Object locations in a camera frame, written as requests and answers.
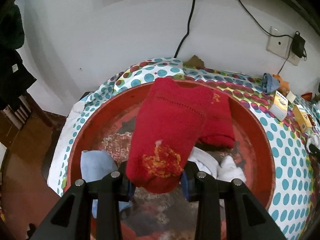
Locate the wall plate with round hole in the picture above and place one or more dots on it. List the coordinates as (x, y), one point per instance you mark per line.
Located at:
(277, 43)

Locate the light blue sock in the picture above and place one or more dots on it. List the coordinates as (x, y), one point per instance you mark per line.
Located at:
(97, 162)

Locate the orange toy dog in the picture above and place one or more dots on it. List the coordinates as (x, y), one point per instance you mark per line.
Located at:
(283, 85)

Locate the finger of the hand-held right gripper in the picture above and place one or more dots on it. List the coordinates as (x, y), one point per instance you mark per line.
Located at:
(315, 151)

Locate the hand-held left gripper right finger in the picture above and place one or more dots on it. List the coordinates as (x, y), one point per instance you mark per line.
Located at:
(187, 190)

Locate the small yellow box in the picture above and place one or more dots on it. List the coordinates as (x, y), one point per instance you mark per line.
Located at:
(302, 120)

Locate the wooden furniture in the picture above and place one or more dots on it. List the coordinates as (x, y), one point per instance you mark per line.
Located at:
(25, 105)

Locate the wall power socket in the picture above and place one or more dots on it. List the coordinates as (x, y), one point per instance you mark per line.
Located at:
(295, 60)

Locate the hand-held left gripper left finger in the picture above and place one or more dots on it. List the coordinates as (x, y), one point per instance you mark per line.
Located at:
(126, 192)

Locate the red sock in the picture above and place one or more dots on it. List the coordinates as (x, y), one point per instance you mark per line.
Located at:
(217, 122)
(165, 135)

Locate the dark cloth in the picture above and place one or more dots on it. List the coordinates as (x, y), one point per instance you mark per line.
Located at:
(12, 67)

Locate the red packet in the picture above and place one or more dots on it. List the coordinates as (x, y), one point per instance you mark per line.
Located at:
(307, 95)

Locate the yellow white carton box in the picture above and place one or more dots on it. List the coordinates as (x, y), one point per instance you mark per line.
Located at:
(278, 107)

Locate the white sock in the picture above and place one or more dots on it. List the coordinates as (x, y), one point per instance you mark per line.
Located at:
(231, 171)
(314, 138)
(205, 163)

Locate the black charger adapter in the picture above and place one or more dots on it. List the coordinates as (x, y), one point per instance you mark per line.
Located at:
(298, 45)

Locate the round red tray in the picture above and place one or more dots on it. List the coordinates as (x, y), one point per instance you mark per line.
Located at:
(105, 135)

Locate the polka dot tablecloth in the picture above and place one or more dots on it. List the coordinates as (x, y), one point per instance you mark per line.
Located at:
(287, 167)

